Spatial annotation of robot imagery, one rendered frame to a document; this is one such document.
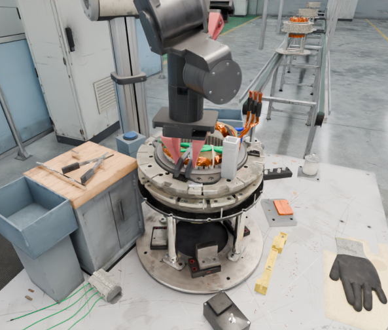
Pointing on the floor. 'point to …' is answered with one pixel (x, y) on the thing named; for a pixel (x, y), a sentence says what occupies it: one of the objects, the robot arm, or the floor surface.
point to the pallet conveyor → (323, 102)
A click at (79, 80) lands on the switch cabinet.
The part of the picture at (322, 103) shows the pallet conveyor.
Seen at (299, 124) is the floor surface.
